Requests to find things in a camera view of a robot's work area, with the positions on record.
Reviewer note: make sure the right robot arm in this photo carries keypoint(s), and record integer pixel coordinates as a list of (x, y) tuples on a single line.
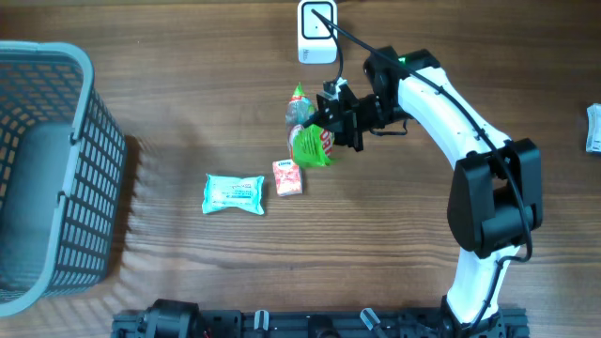
[(495, 199)]

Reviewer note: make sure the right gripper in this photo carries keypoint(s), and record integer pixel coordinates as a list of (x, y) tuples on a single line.
[(346, 117)]

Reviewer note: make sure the small red tissue pack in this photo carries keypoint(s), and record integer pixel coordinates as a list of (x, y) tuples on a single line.
[(287, 176)]

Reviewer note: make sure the white barcode scanner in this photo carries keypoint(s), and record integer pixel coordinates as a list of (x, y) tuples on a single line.
[(315, 44)]

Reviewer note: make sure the grey plastic basket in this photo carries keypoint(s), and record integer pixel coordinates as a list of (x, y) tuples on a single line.
[(62, 162)]

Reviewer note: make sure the Haribo gummy candy bag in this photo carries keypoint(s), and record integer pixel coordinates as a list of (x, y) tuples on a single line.
[(308, 146)]

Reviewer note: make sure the white cardboard box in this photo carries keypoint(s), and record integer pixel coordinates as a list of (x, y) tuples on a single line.
[(593, 142)]

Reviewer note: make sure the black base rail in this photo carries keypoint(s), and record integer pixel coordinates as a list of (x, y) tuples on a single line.
[(173, 318)]

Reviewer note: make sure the teal wet wipes pack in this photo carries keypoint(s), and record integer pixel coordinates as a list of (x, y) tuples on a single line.
[(241, 192)]

